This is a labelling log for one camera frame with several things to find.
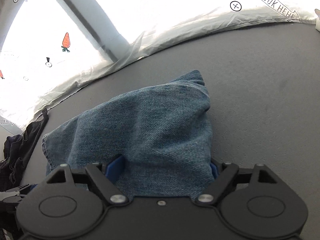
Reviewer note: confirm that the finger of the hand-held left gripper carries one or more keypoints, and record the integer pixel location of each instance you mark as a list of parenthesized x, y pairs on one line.
[(15, 195)]

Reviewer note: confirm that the white printed curtain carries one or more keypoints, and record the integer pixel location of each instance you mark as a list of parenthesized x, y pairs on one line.
[(155, 12)]

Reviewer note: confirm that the blue denim jeans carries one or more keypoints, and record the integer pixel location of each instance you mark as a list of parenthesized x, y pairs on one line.
[(150, 130)]

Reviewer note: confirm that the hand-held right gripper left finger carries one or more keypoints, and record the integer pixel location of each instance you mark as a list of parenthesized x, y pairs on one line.
[(115, 167)]

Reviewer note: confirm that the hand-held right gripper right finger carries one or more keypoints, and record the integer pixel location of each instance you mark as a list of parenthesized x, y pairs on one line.
[(225, 177)]

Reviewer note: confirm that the stack of folded clothes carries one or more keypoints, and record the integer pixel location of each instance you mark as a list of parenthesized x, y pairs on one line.
[(318, 21)]

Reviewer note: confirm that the black crumpled garment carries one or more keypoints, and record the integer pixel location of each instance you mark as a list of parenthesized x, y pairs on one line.
[(22, 152)]

